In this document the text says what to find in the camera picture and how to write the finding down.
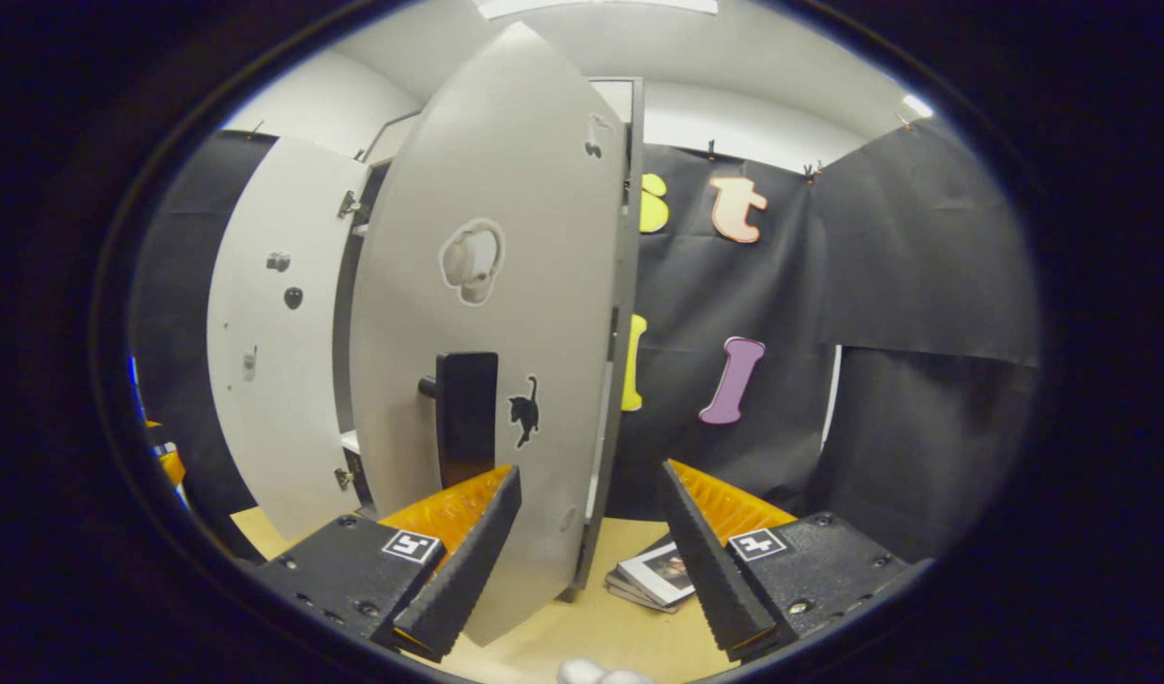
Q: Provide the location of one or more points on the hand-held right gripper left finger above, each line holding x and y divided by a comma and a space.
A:
467, 570

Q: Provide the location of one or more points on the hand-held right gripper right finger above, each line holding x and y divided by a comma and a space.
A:
710, 570

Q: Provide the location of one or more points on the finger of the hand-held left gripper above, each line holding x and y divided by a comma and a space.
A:
173, 467

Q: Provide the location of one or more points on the white cabinet door camera sticker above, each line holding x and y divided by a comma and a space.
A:
277, 399

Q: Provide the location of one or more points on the white grey cabinet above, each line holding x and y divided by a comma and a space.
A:
635, 190

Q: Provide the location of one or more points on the stack of thin books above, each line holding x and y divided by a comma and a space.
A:
658, 575

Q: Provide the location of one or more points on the black backdrop cloth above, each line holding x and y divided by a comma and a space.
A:
924, 237

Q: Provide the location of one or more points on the small ceiling light panel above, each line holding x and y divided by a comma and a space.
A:
918, 104

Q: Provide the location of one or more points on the large ceiling light panel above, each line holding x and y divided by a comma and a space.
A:
591, 8

